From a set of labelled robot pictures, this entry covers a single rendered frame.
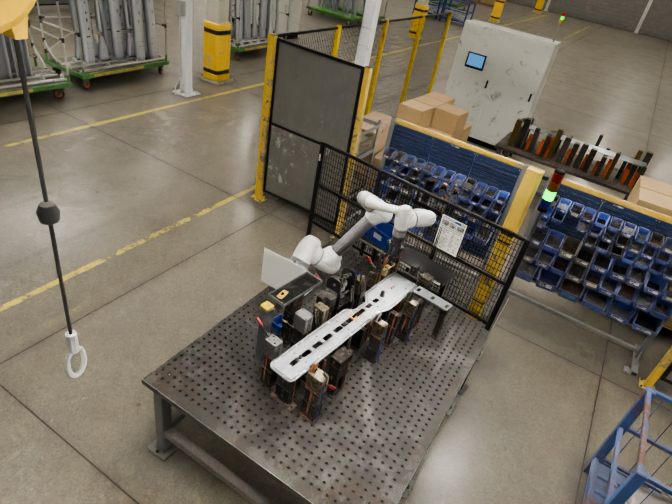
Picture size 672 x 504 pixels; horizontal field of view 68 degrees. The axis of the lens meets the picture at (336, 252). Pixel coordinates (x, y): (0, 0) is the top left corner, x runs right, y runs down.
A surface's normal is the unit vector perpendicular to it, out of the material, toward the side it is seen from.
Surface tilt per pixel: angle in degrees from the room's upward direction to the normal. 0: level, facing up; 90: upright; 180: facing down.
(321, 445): 0
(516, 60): 90
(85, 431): 0
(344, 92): 90
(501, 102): 90
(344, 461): 0
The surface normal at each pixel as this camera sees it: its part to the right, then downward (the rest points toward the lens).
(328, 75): -0.53, 0.38
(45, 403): 0.17, -0.81
